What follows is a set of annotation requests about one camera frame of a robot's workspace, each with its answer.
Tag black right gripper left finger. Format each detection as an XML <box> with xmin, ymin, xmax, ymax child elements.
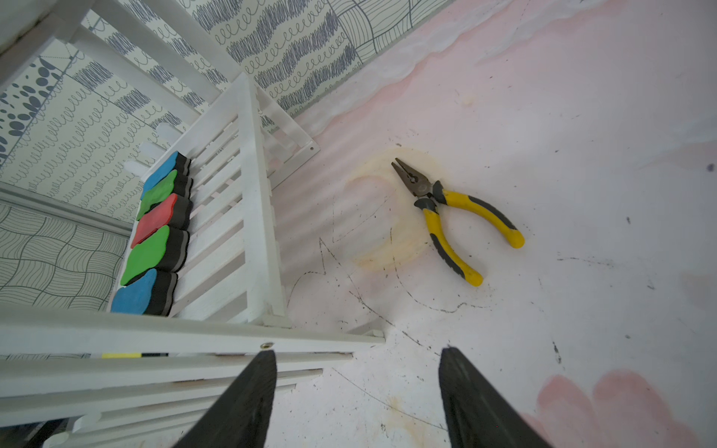
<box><xmin>176</xmin><ymin>350</ymin><xmax>277</xmax><ymax>447</ymax></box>

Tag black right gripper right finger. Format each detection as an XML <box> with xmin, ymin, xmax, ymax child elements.
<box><xmin>439</xmin><ymin>347</ymin><xmax>549</xmax><ymax>448</ymax></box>

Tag white slatted wooden shelf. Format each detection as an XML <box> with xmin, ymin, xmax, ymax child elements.
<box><xmin>1</xmin><ymin>1</ymin><xmax>384</xmax><ymax>447</ymax></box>

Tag yellow eraser lower shelf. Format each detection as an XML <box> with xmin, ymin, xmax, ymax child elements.
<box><xmin>101</xmin><ymin>353</ymin><xmax>168</xmax><ymax>360</ymax></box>

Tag blue eraser lower shelf right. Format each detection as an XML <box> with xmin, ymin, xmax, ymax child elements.
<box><xmin>110</xmin><ymin>269</ymin><xmax>179</xmax><ymax>317</ymax></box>

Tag blue eraser shelf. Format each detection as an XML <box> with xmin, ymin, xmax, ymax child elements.
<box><xmin>110</xmin><ymin>269</ymin><xmax>179</xmax><ymax>317</ymax></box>
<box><xmin>140</xmin><ymin>151</ymin><xmax>192</xmax><ymax>199</ymax></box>

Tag green eraser lower shelf right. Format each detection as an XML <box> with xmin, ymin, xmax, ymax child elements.
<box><xmin>119</xmin><ymin>225</ymin><xmax>190</xmax><ymax>287</ymax></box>

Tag green eraser shelf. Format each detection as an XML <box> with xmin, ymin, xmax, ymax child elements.
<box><xmin>136</xmin><ymin>170</ymin><xmax>193</xmax><ymax>221</ymax></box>
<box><xmin>119</xmin><ymin>225</ymin><xmax>190</xmax><ymax>287</ymax></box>

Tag red eraser lower shelf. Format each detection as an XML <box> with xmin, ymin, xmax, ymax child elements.
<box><xmin>130</xmin><ymin>193</ymin><xmax>193</xmax><ymax>248</ymax></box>

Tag green eraser lower shelf left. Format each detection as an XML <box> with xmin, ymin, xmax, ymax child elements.
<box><xmin>136</xmin><ymin>170</ymin><xmax>193</xmax><ymax>221</ymax></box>

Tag blue eraser lower shelf left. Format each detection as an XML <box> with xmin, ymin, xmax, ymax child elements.
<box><xmin>140</xmin><ymin>151</ymin><xmax>192</xmax><ymax>199</ymax></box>

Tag yellow black pliers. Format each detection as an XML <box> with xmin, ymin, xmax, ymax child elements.
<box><xmin>390</xmin><ymin>157</ymin><xmax>527</xmax><ymax>287</ymax></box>

